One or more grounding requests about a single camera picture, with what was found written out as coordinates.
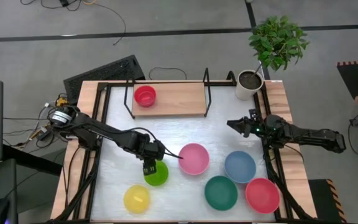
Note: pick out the hazard striped black mat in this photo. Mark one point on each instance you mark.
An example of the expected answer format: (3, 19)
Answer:
(357, 79)
(325, 202)

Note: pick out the large blue plastic bowl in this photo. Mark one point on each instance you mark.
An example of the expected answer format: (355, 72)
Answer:
(240, 167)

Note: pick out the large teal plastic bowl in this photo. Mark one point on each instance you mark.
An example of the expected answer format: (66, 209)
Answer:
(221, 193)

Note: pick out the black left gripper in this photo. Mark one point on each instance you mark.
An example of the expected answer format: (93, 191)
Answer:
(151, 149)

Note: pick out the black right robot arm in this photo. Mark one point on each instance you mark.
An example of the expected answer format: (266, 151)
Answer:
(306, 135)

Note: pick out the large pink plastic bowl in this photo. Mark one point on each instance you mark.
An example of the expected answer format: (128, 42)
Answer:
(194, 159)

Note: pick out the large red plastic bowl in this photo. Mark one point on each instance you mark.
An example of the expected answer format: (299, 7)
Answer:
(262, 195)

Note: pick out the white plant pot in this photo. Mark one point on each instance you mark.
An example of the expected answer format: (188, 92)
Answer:
(249, 82)

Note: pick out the small red plastic bowl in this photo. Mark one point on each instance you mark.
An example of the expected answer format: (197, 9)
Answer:
(145, 96)

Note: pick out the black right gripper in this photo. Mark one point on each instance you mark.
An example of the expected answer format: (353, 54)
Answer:
(255, 130)

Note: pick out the black keyboard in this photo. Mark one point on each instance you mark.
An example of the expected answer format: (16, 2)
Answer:
(104, 77)

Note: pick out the small yellow plastic bowl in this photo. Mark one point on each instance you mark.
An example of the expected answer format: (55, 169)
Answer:
(136, 199)

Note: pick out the small green plastic bowl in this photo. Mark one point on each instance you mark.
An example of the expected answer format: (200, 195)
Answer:
(162, 177)

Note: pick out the black power adapter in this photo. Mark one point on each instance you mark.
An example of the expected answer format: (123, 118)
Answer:
(64, 2)

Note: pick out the black table frame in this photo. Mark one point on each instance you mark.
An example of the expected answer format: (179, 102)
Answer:
(102, 86)

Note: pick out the green leafy plant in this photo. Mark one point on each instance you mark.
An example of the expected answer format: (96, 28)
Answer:
(277, 40)

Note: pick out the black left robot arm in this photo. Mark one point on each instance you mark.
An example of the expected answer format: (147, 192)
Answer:
(104, 129)

